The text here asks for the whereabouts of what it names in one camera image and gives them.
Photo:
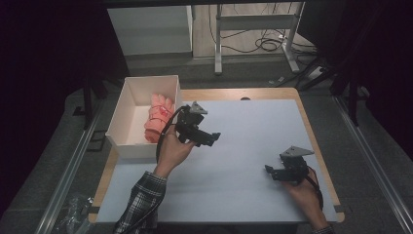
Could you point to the clear plastic bag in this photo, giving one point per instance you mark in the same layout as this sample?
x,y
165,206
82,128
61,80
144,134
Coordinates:
x,y
76,213

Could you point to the aluminium rail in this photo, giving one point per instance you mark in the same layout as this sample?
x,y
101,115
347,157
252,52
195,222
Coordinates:
x,y
69,175
373,162

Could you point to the person's right hand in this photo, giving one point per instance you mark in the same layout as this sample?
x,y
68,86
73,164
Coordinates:
x,y
307,198

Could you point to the white cabinet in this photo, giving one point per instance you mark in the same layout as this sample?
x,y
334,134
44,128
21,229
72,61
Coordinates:
x,y
149,31

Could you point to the pale blue table mat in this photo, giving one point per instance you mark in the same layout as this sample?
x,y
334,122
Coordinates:
x,y
233,191

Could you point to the person's left hand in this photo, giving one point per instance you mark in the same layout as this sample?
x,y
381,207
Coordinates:
x,y
172,154

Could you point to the white power strip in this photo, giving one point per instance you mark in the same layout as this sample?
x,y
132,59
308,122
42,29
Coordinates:
x,y
315,73

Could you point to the white cardboard box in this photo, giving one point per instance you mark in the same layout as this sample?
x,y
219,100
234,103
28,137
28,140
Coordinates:
x,y
133,125

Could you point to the black stand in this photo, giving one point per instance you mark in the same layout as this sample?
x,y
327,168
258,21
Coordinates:
x,y
354,97
87,104

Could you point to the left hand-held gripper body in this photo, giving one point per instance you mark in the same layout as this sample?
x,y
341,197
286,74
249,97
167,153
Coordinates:
x,y
190,123

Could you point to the black floor bracket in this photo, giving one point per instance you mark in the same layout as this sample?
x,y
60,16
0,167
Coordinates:
x,y
96,140

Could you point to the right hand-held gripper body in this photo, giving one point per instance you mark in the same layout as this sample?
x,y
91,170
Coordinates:
x,y
294,169

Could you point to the grey metal desk frame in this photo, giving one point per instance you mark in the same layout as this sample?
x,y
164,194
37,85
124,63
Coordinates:
x,y
256,22

